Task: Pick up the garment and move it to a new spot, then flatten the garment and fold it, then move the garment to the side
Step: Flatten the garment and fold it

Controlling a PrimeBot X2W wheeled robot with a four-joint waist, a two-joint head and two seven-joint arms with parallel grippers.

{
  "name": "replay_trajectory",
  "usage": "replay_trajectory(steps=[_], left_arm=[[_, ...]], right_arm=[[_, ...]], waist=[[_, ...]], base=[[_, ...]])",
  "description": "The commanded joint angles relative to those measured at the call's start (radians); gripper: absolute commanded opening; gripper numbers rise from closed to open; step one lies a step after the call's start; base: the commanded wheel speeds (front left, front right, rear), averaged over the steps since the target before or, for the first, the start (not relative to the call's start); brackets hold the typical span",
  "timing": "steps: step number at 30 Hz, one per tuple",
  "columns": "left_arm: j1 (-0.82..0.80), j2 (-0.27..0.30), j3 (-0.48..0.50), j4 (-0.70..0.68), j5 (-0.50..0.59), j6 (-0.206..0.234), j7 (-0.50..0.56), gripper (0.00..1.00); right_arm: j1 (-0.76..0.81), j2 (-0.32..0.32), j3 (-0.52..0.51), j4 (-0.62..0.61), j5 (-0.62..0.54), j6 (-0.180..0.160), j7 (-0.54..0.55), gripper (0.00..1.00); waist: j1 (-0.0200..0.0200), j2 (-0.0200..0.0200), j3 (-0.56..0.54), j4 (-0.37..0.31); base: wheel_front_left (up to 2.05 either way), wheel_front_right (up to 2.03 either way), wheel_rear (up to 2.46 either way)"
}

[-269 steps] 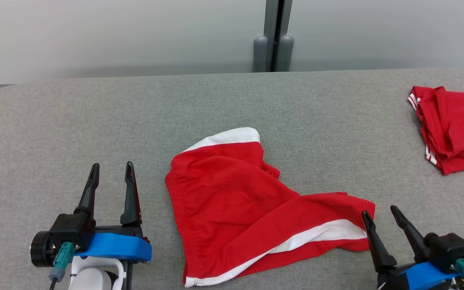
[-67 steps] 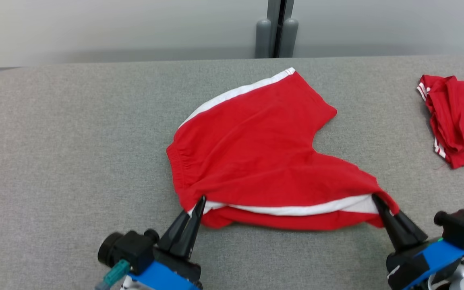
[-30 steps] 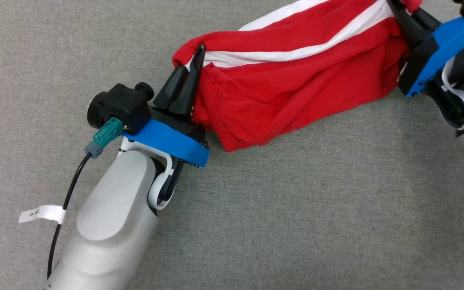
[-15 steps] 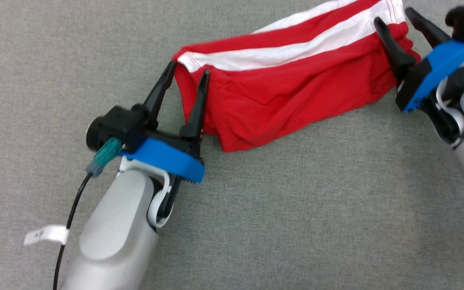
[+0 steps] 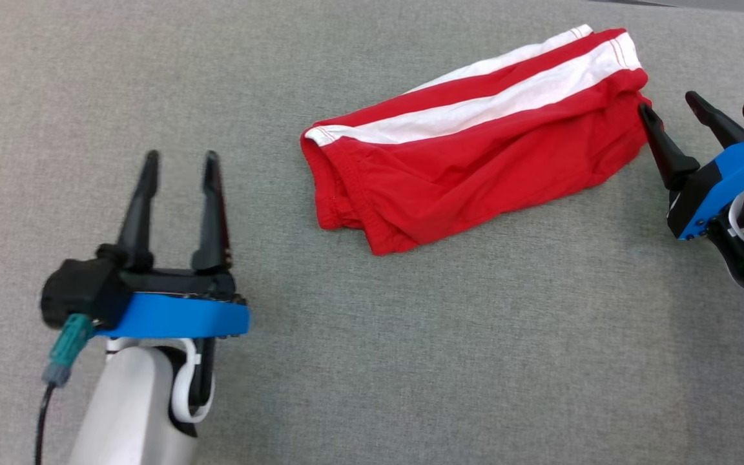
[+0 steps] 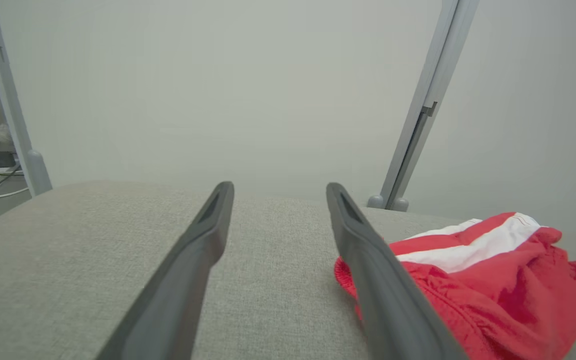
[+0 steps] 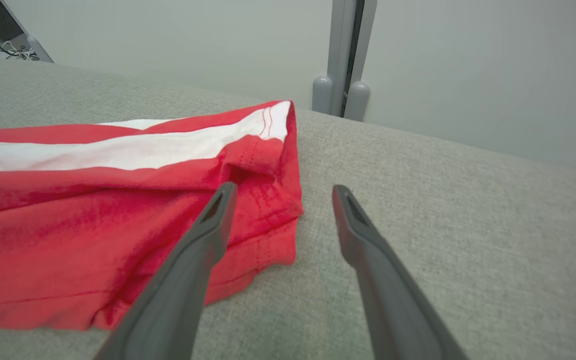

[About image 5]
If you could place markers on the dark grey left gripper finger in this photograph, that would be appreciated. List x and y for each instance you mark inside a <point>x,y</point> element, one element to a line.
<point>138,219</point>
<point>212,226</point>

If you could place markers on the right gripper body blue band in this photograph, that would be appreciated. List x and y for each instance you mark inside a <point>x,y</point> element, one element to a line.
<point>711,190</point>

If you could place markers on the red shorts with white stripes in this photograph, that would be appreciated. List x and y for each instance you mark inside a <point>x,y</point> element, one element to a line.
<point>475,168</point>

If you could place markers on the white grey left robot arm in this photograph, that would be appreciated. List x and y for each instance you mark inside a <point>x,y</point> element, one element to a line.
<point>126,413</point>

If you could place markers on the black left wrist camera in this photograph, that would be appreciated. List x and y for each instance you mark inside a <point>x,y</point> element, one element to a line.
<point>81,290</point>

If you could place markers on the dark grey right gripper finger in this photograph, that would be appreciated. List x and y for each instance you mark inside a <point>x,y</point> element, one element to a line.
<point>669,158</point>
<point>719,123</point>

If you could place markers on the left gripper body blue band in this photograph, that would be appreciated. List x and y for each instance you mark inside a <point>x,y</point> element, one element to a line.
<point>185,316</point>

